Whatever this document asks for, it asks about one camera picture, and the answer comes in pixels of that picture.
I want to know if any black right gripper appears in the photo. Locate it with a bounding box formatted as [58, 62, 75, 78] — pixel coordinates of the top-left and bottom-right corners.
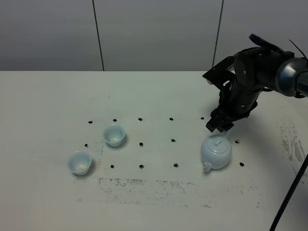
[206, 81, 258, 132]

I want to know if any light blue porcelain teapot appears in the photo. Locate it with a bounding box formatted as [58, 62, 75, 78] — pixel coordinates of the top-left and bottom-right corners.
[200, 130, 232, 173]

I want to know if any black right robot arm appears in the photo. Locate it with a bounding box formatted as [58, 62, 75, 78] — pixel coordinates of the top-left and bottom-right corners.
[203, 47, 308, 132]

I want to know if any light blue teacup rear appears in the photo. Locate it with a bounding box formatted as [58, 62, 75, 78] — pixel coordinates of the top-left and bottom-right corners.
[103, 124, 126, 147]

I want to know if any light blue teacup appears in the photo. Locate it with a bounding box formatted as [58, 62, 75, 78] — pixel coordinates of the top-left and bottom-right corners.
[68, 151, 92, 176]
[103, 124, 126, 147]

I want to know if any light blue teacup front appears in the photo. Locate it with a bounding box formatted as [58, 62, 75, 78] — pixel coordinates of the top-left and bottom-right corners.
[68, 151, 92, 176]

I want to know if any black braided cable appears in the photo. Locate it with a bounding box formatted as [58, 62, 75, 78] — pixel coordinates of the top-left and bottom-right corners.
[269, 154, 308, 231]

